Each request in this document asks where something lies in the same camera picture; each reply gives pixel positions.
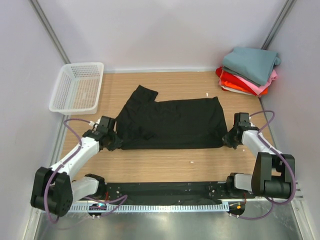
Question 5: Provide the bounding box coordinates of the black t shirt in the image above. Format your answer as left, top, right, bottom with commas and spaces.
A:
116, 85, 228, 150

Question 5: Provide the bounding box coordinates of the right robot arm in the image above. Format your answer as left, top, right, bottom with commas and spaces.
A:
222, 112, 297, 202

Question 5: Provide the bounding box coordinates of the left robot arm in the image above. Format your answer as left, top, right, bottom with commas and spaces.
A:
30, 116, 122, 217

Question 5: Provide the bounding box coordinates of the folded white t shirt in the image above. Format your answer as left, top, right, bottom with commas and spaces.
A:
220, 85, 255, 97

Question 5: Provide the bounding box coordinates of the folded pink t shirt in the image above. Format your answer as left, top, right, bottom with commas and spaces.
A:
234, 69, 278, 95

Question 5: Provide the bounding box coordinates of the folded orange t shirt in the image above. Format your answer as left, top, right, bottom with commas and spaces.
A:
218, 80, 268, 96

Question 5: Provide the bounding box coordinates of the folded red t shirt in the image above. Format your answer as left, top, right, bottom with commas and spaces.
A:
215, 67, 241, 86

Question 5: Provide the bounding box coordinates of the white plastic basket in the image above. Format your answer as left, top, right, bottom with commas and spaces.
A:
48, 62, 104, 116

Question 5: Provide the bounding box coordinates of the folded grey t shirt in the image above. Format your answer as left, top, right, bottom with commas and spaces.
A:
222, 66, 261, 87

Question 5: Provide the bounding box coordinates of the folded teal t shirt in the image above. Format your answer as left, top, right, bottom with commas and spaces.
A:
222, 47, 282, 84

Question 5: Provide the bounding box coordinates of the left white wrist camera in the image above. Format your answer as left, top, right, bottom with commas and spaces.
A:
89, 121, 100, 127

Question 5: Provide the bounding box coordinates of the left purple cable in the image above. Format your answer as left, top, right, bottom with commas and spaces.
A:
43, 118, 128, 224

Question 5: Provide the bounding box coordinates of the purple cable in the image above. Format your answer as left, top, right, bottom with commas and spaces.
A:
229, 109, 297, 221
43, 118, 128, 224

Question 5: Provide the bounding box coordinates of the white slotted cable duct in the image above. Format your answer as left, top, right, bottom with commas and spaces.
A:
69, 202, 229, 213

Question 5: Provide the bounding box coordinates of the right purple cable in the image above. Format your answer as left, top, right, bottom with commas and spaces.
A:
229, 109, 297, 221

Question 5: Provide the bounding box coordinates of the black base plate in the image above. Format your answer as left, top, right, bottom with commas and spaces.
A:
104, 181, 256, 206

